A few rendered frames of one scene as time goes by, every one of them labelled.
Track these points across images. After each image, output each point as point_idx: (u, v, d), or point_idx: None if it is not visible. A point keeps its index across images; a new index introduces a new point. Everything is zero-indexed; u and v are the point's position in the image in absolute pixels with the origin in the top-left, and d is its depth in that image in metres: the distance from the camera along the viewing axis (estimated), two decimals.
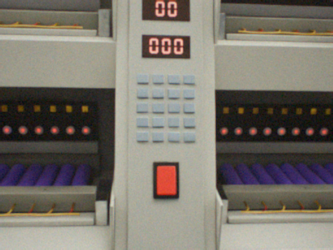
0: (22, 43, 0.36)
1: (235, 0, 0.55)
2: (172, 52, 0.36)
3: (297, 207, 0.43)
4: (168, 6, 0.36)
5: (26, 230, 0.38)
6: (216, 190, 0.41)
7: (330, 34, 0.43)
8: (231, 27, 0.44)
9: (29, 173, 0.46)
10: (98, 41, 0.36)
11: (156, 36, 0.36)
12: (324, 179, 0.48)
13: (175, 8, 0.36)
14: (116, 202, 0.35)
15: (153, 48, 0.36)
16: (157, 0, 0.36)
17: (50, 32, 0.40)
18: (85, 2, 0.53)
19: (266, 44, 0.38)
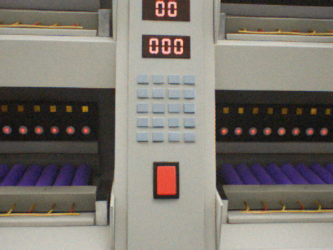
0: (22, 43, 0.36)
1: (235, 0, 0.55)
2: (172, 52, 0.36)
3: (297, 207, 0.43)
4: (168, 6, 0.36)
5: (26, 230, 0.38)
6: (216, 190, 0.41)
7: (330, 34, 0.43)
8: (231, 27, 0.44)
9: (29, 173, 0.46)
10: (98, 41, 0.36)
11: (156, 36, 0.36)
12: (324, 179, 0.48)
13: (175, 8, 0.36)
14: (116, 202, 0.35)
15: (153, 48, 0.36)
16: (157, 0, 0.36)
17: (50, 32, 0.40)
18: (85, 2, 0.53)
19: (266, 44, 0.38)
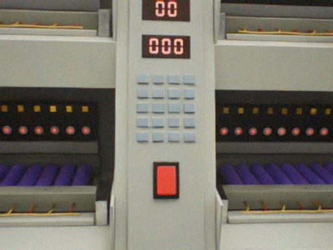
0: (22, 43, 0.36)
1: (235, 0, 0.55)
2: (172, 52, 0.36)
3: (297, 207, 0.43)
4: (168, 6, 0.36)
5: (26, 230, 0.38)
6: (216, 190, 0.41)
7: (330, 34, 0.43)
8: (231, 27, 0.44)
9: (29, 173, 0.46)
10: (98, 41, 0.36)
11: (156, 36, 0.36)
12: (324, 179, 0.48)
13: (175, 8, 0.36)
14: (116, 202, 0.35)
15: (153, 48, 0.36)
16: (157, 0, 0.36)
17: (50, 32, 0.40)
18: (85, 2, 0.53)
19: (266, 44, 0.38)
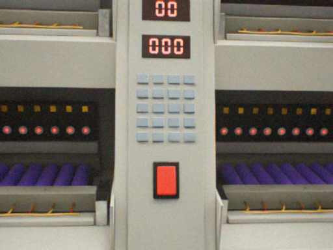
0: (22, 43, 0.36)
1: (235, 0, 0.55)
2: (172, 52, 0.36)
3: (297, 207, 0.43)
4: (168, 6, 0.36)
5: (26, 230, 0.38)
6: (216, 190, 0.41)
7: (330, 34, 0.43)
8: (231, 27, 0.44)
9: (29, 173, 0.46)
10: (98, 41, 0.36)
11: (156, 36, 0.36)
12: (324, 179, 0.48)
13: (175, 8, 0.36)
14: (116, 202, 0.35)
15: (153, 48, 0.36)
16: (157, 0, 0.36)
17: (50, 32, 0.40)
18: (85, 2, 0.53)
19: (266, 44, 0.38)
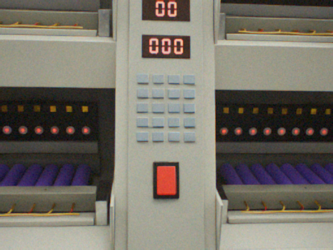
0: (22, 43, 0.36)
1: (235, 0, 0.55)
2: (172, 52, 0.36)
3: (297, 207, 0.43)
4: (168, 6, 0.36)
5: (26, 230, 0.38)
6: (216, 190, 0.41)
7: (330, 34, 0.43)
8: (231, 27, 0.44)
9: (29, 173, 0.46)
10: (98, 41, 0.36)
11: (156, 36, 0.36)
12: (324, 179, 0.48)
13: (175, 8, 0.36)
14: (116, 202, 0.35)
15: (153, 48, 0.36)
16: (157, 0, 0.36)
17: (50, 32, 0.40)
18: (85, 2, 0.53)
19: (266, 44, 0.38)
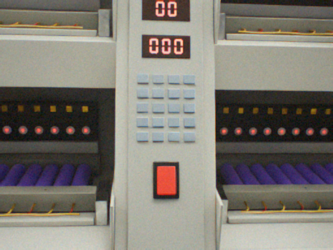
0: (22, 43, 0.36)
1: (235, 0, 0.55)
2: (172, 52, 0.36)
3: (297, 207, 0.43)
4: (168, 6, 0.36)
5: (26, 230, 0.38)
6: (216, 190, 0.41)
7: (330, 34, 0.43)
8: (231, 27, 0.44)
9: (29, 173, 0.46)
10: (98, 41, 0.36)
11: (156, 36, 0.36)
12: (324, 179, 0.48)
13: (175, 8, 0.36)
14: (116, 202, 0.35)
15: (153, 48, 0.36)
16: (157, 0, 0.36)
17: (50, 32, 0.40)
18: (85, 2, 0.53)
19: (266, 44, 0.38)
